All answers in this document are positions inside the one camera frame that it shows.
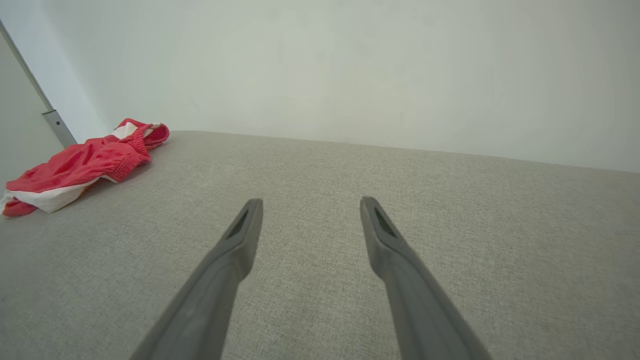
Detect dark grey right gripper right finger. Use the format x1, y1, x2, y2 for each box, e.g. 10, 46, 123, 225
360, 196, 493, 360

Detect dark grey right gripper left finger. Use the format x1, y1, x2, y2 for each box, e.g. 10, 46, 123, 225
130, 198, 264, 360

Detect red white-striped basketball shorts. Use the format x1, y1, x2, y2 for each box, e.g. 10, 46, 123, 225
1, 118, 171, 218

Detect grey fabric sofa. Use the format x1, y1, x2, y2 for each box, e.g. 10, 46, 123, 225
0, 131, 640, 360

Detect grey metal post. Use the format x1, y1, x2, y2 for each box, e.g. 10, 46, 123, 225
0, 20, 78, 148

